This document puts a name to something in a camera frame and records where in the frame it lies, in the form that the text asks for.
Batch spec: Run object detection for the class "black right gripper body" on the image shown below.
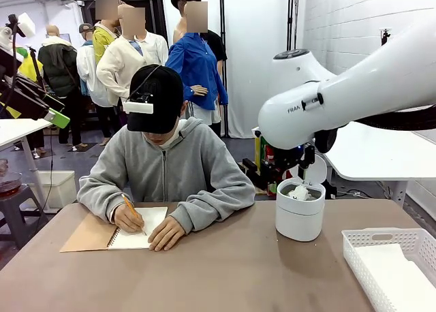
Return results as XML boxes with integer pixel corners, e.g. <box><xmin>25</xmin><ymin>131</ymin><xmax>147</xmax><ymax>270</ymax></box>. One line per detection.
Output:
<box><xmin>271</xmin><ymin>147</ymin><xmax>307</xmax><ymax>183</ymax></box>

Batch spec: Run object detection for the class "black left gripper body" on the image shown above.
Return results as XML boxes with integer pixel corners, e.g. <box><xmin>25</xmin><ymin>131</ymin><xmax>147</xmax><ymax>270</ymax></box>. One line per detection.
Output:
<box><xmin>0</xmin><ymin>48</ymin><xmax>35</xmax><ymax>121</ymax></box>

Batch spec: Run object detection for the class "yellow pencil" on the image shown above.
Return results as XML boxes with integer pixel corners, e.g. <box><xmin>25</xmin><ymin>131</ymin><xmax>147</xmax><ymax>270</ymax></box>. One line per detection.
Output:
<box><xmin>121</xmin><ymin>193</ymin><xmax>148</xmax><ymax>236</ymax></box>

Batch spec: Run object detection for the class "spiral notebook with brown cover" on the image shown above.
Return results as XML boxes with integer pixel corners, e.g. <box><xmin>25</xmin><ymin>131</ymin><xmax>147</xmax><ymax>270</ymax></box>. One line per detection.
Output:
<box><xmin>60</xmin><ymin>206</ymin><xmax>169</xmax><ymax>253</ymax></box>

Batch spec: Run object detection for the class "person's right forearm gray sleeve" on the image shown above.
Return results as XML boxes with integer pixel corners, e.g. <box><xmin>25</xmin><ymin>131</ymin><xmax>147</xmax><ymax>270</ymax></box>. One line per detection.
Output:
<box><xmin>77</xmin><ymin>176</ymin><xmax>127</xmax><ymax>225</ymax></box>

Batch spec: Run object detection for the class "person's left forearm gray sleeve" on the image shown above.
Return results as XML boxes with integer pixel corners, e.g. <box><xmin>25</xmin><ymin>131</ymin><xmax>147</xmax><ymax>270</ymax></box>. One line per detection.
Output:
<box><xmin>169</xmin><ymin>188</ymin><xmax>257</xmax><ymax>235</ymax></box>

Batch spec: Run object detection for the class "person's right hand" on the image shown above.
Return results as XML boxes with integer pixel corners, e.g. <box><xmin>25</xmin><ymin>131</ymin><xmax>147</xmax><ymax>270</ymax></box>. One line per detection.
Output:
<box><xmin>112</xmin><ymin>202</ymin><xmax>146</xmax><ymax>233</ymax></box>

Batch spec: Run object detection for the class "person's left hand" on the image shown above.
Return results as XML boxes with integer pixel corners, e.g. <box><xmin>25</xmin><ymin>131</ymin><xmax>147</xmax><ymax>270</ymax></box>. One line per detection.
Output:
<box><xmin>147</xmin><ymin>215</ymin><xmax>187</xmax><ymax>253</ymax></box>

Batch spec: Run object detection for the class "mannequin in dark green vest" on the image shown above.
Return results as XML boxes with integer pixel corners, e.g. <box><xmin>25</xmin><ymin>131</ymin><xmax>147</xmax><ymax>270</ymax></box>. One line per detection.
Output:
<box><xmin>37</xmin><ymin>24</ymin><xmax>83</xmax><ymax>146</ymax></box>

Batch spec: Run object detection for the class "black floor stand base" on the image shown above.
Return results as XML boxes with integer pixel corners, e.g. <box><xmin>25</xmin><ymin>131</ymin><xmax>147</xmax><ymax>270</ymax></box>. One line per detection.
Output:
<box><xmin>242</xmin><ymin>157</ymin><xmax>267</xmax><ymax>191</ymax></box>

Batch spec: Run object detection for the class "white table with slanted leg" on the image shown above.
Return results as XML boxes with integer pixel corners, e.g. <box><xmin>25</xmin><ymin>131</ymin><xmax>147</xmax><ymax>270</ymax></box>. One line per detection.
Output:
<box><xmin>0</xmin><ymin>117</ymin><xmax>55</xmax><ymax>211</ymax></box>

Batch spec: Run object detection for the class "white lidded trash can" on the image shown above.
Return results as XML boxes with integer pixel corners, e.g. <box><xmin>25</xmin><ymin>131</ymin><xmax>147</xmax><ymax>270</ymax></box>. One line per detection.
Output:
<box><xmin>275</xmin><ymin>153</ymin><xmax>328</xmax><ymax>243</ymax></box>

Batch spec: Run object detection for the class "mannequin in white shirt, cap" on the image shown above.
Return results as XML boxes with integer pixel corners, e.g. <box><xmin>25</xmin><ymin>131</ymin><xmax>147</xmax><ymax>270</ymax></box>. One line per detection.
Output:
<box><xmin>76</xmin><ymin>22</ymin><xmax>119</xmax><ymax>146</ymax></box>

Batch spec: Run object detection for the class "white storage bin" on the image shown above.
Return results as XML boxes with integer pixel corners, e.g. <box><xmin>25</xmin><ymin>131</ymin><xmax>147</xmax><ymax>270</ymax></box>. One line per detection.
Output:
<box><xmin>28</xmin><ymin>170</ymin><xmax>76</xmax><ymax>210</ymax></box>

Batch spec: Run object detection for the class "large white side table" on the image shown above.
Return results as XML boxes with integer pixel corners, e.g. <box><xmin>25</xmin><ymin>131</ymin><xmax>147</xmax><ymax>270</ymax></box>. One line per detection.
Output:
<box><xmin>321</xmin><ymin>120</ymin><xmax>436</xmax><ymax>209</ymax></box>

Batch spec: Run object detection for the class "mannequin in cream jacket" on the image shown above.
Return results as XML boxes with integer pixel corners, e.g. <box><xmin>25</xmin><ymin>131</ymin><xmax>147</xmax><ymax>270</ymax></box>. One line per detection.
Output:
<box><xmin>95</xmin><ymin>3</ymin><xmax>170</xmax><ymax>109</ymax></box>

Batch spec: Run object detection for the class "mannequin in yellow jacket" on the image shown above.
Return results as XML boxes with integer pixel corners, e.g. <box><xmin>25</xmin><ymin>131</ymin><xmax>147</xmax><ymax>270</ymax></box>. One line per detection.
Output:
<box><xmin>91</xmin><ymin>0</ymin><xmax>121</xmax><ymax>66</ymax></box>

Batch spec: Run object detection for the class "red glass bowl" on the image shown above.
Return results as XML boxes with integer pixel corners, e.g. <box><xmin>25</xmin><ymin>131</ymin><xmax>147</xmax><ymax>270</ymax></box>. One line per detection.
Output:
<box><xmin>0</xmin><ymin>172</ymin><xmax>23</xmax><ymax>198</ymax></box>

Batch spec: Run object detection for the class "gray stool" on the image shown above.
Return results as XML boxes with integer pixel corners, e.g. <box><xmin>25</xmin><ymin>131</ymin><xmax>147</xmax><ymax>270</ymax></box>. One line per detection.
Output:
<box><xmin>0</xmin><ymin>185</ymin><xmax>49</xmax><ymax>250</ymax></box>

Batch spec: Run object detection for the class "white perforated plastic basket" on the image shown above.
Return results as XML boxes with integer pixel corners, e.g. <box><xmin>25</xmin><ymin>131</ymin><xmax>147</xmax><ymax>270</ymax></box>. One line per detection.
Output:
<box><xmin>341</xmin><ymin>227</ymin><xmax>436</xmax><ymax>312</ymax></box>

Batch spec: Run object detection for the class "black baseball cap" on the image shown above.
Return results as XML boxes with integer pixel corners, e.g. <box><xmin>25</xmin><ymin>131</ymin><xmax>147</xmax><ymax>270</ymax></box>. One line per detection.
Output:
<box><xmin>126</xmin><ymin>63</ymin><xmax>185</xmax><ymax>135</ymax></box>

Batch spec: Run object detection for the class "person in gray hoodie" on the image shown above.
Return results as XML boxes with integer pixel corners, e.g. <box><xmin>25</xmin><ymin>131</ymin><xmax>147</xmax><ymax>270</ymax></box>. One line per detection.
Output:
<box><xmin>77</xmin><ymin>63</ymin><xmax>257</xmax><ymax>253</ymax></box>

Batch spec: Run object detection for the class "mannequin in blue shirt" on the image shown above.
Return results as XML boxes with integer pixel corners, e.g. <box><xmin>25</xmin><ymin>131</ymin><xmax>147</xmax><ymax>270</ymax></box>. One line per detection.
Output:
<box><xmin>165</xmin><ymin>0</ymin><xmax>230</xmax><ymax>136</ymax></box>

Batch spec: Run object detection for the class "flat white paper stack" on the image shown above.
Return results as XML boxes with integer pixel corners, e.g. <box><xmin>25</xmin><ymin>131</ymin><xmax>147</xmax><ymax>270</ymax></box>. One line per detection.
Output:
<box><xmin>350</xmin><ymin>243</ymin><xmax>436</xmax><ymax>312</ymax></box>

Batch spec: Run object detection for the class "mannequin in black shirt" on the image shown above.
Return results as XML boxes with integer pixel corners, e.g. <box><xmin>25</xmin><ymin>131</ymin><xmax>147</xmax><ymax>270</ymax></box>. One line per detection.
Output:
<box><xmin>203</xmin><ymin>29</ymin><xmax>228</xmax><ymax>84</ymax></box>

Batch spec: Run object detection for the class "black backdrop pole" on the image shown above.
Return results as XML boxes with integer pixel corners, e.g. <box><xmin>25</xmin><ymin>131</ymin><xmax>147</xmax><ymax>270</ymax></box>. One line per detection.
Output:
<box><xmin>219</xmin><ymin>0</ymin><xmax>230</xmax><ymax>138</ymax></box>

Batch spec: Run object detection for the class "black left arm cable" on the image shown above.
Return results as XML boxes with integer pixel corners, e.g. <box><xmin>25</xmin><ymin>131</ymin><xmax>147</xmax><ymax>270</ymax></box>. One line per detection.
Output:
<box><xmin>0</xmin><ymin>18</ymin><xmax>20</xmax><ymax>107</ymax></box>

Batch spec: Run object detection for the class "thin black hanging cable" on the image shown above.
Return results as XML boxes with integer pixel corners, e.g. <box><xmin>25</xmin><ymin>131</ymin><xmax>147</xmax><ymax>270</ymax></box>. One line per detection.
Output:
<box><xmin>45</xmin><ymin>127</ymin><xmax>55</xmax><ymax>208</ymax></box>

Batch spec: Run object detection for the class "white left camera mount, knob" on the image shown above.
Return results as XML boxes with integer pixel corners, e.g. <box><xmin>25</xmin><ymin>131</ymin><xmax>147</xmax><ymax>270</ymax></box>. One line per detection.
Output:
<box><xmin>7</xmin><ymin>12</ymin><xmax>37</xmax><ymax>39</ymax></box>

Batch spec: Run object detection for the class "white black head camera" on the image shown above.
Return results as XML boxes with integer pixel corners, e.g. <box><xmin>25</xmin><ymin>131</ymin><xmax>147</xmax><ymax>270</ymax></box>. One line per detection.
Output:
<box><xmin>122</xmin><ymin>65</ymin><xmax>161</xmax><ymax>115</ymax></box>

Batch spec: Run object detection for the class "black right arm cable sleeve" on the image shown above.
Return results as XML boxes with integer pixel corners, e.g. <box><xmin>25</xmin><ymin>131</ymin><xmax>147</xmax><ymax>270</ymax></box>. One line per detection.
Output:
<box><xmin>313</xmin><ymin>103</ymin><xmax>436</xmax><ymax>155</ymax></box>

